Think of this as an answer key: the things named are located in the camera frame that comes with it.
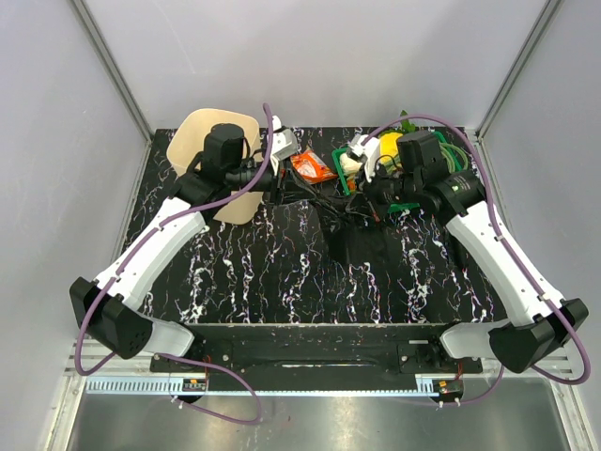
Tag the green leafy vegetable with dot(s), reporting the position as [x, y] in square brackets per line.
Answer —
[406, 126]

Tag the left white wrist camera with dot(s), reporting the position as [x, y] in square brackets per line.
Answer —
[284, 142]

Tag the beige plastic trash bin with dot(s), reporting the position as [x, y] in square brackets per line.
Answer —
[189, 140]

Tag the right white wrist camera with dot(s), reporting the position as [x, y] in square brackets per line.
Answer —
[365, 150]

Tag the green plastic basket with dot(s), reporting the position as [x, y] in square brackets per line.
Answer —
[348, 181]

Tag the green long beans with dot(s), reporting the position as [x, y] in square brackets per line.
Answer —
[456, 158]

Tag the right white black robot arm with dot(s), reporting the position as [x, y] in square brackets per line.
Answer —
[539, 319]

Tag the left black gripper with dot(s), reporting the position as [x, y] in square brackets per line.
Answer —
[286, 186]

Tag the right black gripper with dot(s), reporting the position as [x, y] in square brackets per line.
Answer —
[370, 190]

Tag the black trash bag roll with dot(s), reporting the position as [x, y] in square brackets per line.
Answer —
[350, 231]

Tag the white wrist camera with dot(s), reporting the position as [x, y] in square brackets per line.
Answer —
[365, 150]
[284, 142]

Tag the orange snack packet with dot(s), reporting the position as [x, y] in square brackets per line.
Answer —
[310, 166]

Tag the yellow white napa cabbage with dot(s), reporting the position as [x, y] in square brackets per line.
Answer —
[387, 147]

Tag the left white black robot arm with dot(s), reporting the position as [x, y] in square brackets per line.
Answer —
[220, 167]

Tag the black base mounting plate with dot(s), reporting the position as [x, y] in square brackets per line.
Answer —
[312, 358]

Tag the aluminium frame rail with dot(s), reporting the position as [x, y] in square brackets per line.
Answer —
[304, 407]

